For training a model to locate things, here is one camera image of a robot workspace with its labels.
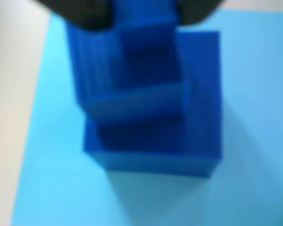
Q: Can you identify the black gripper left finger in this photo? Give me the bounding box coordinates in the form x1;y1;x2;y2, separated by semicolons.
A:
37;0;114;32

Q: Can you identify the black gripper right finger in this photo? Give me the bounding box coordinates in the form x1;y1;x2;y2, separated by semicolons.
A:
176;0;223;26

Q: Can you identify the tiny blue cube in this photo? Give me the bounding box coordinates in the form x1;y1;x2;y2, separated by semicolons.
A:
110;0;181;51

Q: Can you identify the blue paper square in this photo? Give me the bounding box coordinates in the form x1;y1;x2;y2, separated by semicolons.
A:
10;9;283;226

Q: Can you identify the medium blue cube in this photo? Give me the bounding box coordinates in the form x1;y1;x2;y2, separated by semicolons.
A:
83;30;224;179

